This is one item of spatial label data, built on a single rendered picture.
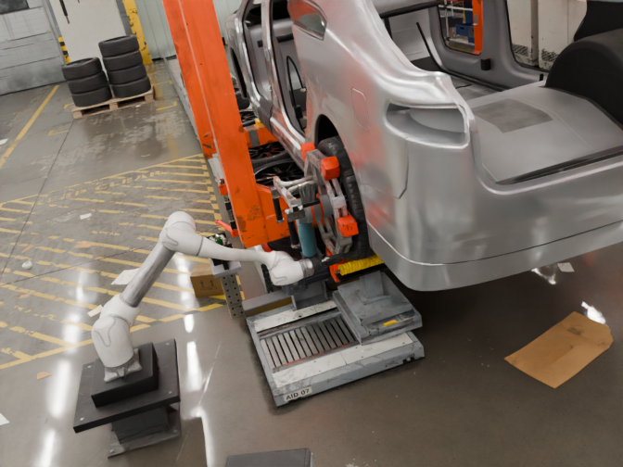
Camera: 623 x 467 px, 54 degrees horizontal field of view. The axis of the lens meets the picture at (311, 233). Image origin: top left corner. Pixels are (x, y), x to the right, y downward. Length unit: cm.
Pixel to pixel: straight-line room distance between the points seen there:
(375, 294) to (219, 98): 138
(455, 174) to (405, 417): 134
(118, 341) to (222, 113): 130
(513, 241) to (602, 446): 102
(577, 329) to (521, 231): 127
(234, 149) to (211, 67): 46
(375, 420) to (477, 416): 48
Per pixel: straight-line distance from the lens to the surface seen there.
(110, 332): 308
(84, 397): 331
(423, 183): 223
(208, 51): 334
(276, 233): 368
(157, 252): 310
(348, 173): 293
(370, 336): 337
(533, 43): 854
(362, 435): 303
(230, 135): 343
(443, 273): 245
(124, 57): 1119
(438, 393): 319
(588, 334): 355
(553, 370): 331
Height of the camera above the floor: 213
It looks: 26 degrees down
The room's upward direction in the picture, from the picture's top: 11 degrees counter-clockwise
